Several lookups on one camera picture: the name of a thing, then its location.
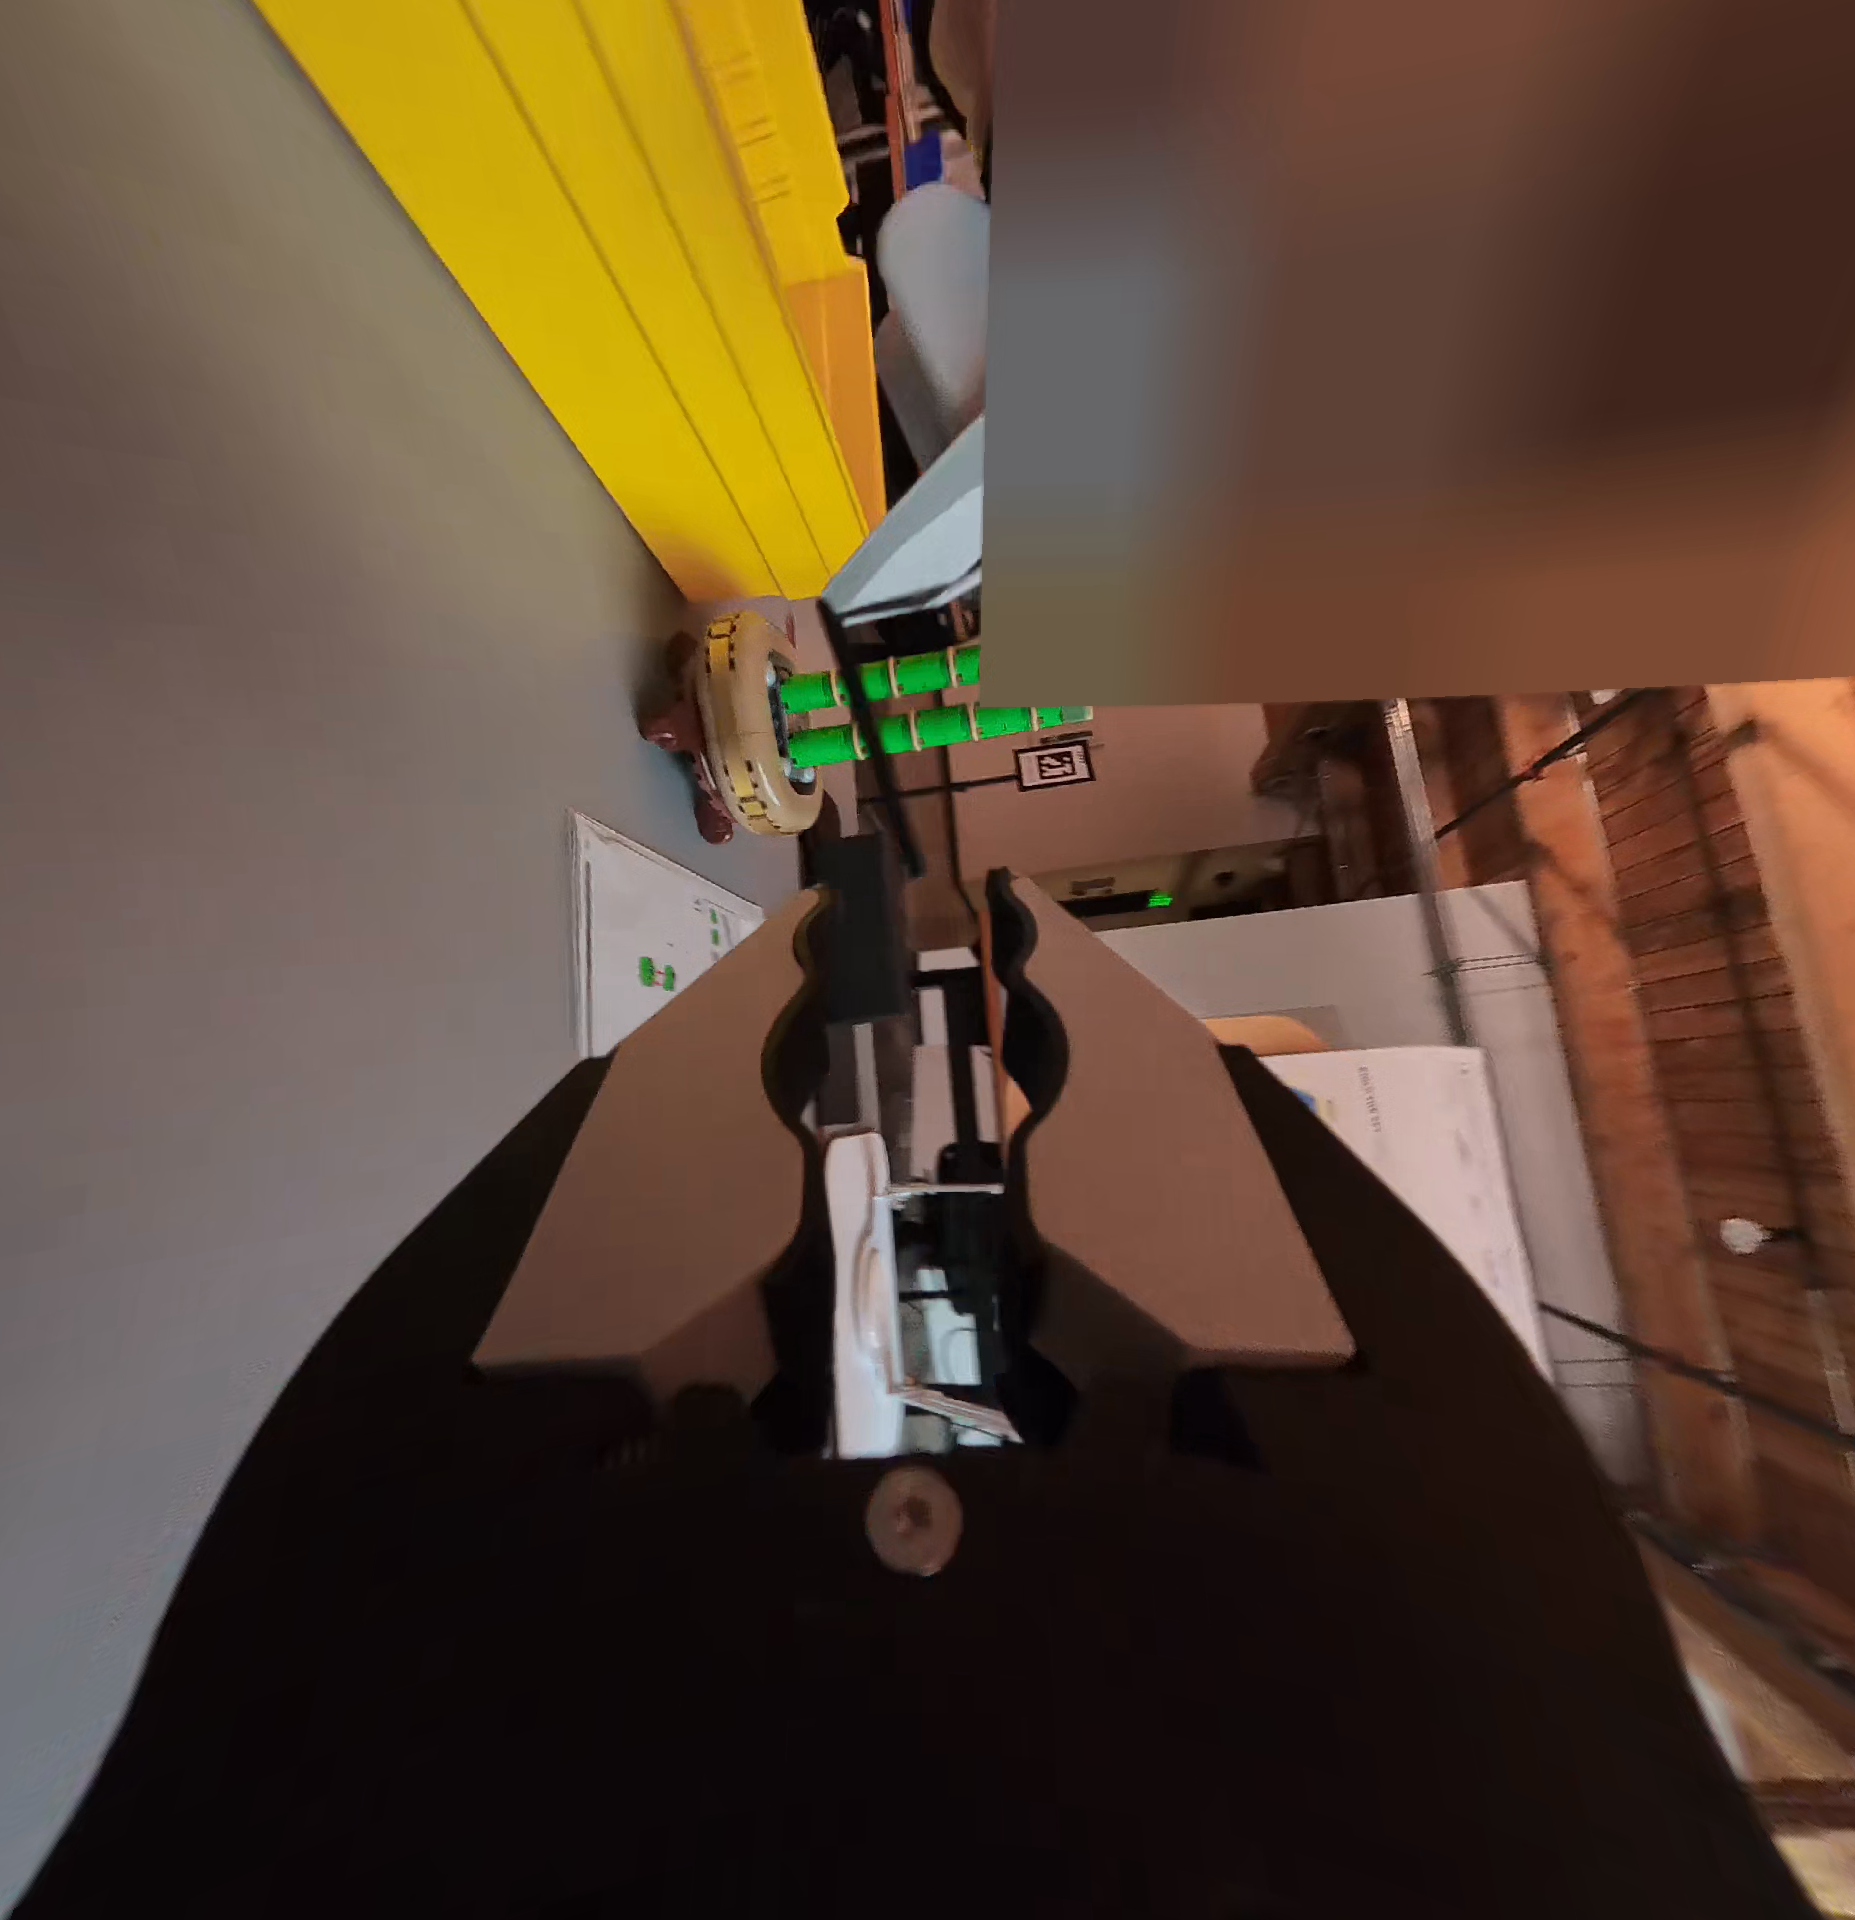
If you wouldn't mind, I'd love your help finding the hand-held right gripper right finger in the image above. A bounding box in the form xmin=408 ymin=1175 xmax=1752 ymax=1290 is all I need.
xmin=981 ymin=864 xmax=1355 ymax=1450

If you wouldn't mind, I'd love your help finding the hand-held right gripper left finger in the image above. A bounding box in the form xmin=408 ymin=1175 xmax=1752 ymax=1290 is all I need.
xmin=470 ymin=882 xmax=843 ymax=1457

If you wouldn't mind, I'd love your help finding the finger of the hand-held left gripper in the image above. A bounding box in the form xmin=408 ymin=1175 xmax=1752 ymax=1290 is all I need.
xmin=820 ymin=433 xmax=989 ymax=631

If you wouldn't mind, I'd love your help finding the green bamboo brick model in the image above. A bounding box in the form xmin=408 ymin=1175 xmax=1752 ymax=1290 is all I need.
xmin=635 ymin=605 xmax=1096 ymax=845

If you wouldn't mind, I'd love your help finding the yellow bin with leaf pieces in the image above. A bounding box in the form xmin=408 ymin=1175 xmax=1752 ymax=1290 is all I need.
xmin=253 ymin=0 xmax=888 ymax=602

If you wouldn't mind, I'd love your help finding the grey desk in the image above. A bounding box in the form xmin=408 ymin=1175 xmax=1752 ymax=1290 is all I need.
xmin=0 ymin=0 xmax=833 ymax=1908

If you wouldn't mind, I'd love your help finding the printed instruction sheet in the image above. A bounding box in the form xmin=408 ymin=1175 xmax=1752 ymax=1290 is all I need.
xmin=1257 ymin=1045 xmax=1556 ymax=1389

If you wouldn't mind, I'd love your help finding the white instruction booklet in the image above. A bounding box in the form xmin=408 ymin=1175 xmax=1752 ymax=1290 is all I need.
xmin=567 ymin=806 xmax=767 ymax=1058

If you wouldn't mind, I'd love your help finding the black power box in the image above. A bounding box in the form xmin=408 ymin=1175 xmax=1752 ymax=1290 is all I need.
xmin=805 ymin=830 xmax=919 ymax=1024

